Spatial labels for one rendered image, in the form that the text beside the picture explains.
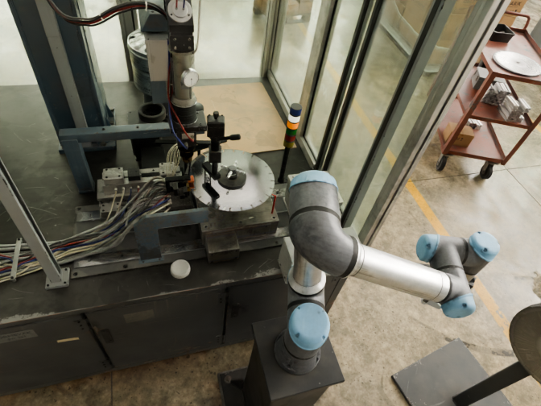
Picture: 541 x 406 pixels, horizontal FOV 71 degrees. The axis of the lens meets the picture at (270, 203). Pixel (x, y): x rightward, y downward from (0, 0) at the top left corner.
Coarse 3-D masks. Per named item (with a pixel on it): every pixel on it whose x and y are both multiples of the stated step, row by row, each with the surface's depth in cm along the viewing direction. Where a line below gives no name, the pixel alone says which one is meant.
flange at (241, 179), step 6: (222, 168) 146; (240, 168) 147; (222, 174) 144; (240, 174) 145; (222, 180) 142; (228, 180) 142; (234, 180) 142; (240, 180) 143; (228, 186) 140; (234, 186) 141; (240, 186) 142
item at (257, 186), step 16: (208, 160) 149; (224, 160) 150; (240, 160) 152; (256, 160) 153; (256, 176) 147; (272, 176) 148; (192, 192) 137; (208, 192) 138; (224, 192) 139; (240, 192) 140; (256, 192) 141; (240, 208) 135
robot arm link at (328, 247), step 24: (312, 216) 80; (312, 240) 78; (336, 240) 78; (312, 264) 82; (336, 264) 78; (360, 264) 80; (384, 264) 82; (408, 264) 86; (408, 288) 85; (432, 288) 86; (456, 288) 89; (456, 312) 89
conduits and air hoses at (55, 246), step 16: (176, 144) 155; (176, 160) 150; (160, 176) 145; (144, 192) 139; (160, 192) 138; (112, 208) 144; (160, 208) 136; (112, 224) 144; (64, 240) 138; (80, 240) 139; (112, 240) 136; (0, 256) 131; (32, 256) 133; (64, 256) 135; (80, 256) 134; (0, 272) 127; (16, 272) 129
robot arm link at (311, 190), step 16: (304, 176) 88; (320, 176) 88; (304, 192) 85; (320, 192) 84; (336, 192) 88; (304, 208) 82; (320, 208) 81; (336, 208) 84; (288, 272) 125; (304, 272) 106; (320, 272) 110; (288, 288) 118; (304, 288) 112; (320, 288) 113
